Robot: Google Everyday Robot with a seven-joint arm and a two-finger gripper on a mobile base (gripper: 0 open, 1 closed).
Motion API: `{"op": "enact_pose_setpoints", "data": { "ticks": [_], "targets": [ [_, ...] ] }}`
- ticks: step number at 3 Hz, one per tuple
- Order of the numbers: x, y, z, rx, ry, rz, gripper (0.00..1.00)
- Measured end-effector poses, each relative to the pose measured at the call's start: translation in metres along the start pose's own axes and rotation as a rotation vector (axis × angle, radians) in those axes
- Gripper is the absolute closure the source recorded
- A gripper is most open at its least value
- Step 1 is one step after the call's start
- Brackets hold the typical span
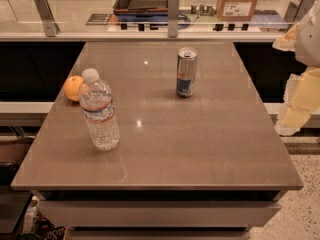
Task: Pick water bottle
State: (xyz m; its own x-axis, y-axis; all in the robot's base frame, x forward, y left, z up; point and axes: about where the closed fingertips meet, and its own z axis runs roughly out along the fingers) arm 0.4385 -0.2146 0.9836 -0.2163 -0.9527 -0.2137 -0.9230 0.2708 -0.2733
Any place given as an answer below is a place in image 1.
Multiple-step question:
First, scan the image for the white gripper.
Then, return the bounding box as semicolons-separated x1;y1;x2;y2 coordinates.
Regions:
272;1;320;136

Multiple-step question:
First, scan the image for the clear plastic water bottle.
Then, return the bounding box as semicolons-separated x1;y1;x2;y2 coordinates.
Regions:
79;68;120;151

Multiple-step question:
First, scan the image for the cardboard box with label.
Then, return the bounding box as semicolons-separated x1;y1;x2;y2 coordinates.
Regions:
216;0;258;21

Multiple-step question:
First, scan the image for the silver blue energy drink can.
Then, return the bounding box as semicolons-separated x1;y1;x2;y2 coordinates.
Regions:
176;47;198;97

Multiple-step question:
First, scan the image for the orange fruit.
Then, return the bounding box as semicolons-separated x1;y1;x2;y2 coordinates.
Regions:
63;76;83;102

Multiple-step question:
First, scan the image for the right metal railing bracket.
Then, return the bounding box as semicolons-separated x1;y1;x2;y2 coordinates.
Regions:
284;0;317;23

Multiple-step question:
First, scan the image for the metal railing bracket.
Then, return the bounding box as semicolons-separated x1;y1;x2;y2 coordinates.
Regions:
34;0;60;37
168;0;179;38
284;0;317;23

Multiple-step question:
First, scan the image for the middle metal railing bracket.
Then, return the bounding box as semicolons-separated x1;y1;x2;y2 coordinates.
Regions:
168;0;179;38

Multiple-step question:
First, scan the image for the blue mat with cable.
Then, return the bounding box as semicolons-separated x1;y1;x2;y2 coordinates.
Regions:
116;13;191;29

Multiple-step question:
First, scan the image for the left metal railing bracket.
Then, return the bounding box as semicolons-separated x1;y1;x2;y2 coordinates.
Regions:
34;0;60;37

